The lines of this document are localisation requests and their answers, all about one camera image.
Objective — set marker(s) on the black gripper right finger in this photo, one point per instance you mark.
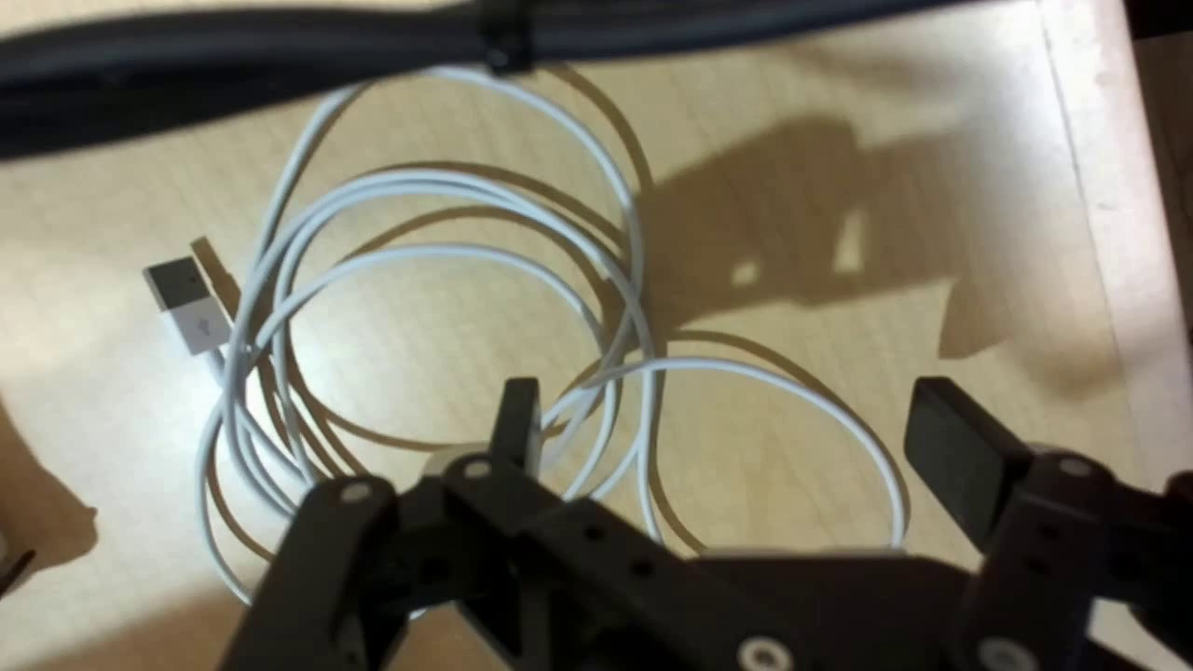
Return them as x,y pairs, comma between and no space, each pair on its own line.
983,470

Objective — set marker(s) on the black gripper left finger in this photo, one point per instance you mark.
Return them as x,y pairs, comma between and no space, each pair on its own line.
338,562

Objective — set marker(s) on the light wooden dining table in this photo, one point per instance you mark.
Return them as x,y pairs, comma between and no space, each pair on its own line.
769,186

